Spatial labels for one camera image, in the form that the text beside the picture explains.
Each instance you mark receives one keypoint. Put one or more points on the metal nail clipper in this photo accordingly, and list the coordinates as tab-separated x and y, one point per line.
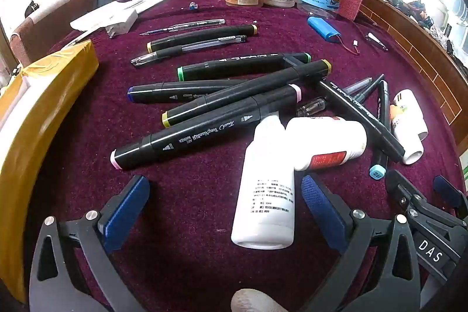
376	40

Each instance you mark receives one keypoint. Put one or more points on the white bottle red label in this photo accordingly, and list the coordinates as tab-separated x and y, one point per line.
329	144

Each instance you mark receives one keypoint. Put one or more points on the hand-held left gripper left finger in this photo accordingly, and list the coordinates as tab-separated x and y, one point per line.
126	209

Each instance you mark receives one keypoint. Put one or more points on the black marker blue cap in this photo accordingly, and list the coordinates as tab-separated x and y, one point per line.
164	92

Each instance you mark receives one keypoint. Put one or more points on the white charger plug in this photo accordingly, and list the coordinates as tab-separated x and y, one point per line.
122	23

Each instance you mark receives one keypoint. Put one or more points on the clear gel pen black grip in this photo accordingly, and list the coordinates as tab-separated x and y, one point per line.
182	49

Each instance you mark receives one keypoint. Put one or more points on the black marker pink caps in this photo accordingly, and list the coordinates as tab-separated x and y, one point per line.
204	131

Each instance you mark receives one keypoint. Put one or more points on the wooden cabinet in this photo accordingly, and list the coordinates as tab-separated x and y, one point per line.
413	52

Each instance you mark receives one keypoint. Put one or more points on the black marker green caps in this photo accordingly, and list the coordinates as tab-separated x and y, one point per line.
234	65

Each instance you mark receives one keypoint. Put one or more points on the black marker light-blue cap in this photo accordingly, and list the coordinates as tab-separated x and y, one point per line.
382	114

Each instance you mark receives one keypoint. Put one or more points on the black marker olive caps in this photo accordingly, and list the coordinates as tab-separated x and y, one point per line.
248	92

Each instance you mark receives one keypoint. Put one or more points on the blue battery pack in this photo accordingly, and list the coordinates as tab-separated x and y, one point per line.
323	27

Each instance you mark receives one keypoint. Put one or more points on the white bottle orange cap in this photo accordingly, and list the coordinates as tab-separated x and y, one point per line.
409	129

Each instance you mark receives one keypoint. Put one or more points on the thin pen refill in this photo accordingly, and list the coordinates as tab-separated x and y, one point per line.
186	25

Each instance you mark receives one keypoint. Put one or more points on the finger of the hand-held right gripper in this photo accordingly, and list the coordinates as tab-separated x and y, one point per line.
406	195
449	193

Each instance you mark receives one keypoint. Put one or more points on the tall white nozzle bottle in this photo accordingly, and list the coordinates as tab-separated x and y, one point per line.
265	195

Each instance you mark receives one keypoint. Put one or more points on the person's left hand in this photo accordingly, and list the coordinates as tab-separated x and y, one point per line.
256	301

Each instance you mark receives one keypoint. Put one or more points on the yellow-taped white tray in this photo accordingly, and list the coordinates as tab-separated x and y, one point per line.
44	107

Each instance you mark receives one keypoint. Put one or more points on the white paper sheets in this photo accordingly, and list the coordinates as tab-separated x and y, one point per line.
95	16

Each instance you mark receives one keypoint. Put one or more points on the black marker yellow caps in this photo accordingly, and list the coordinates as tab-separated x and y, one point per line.
201	36

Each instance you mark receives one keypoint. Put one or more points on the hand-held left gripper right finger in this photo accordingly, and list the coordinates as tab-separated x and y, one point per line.
325	213

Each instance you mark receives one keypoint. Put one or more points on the small blue trinket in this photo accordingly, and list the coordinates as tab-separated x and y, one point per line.
193	6

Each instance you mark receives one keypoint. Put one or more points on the black marker grey cap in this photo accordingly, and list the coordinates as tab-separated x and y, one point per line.
362	118

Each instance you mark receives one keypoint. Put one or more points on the brown armchair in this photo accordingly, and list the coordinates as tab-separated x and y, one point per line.
47	27

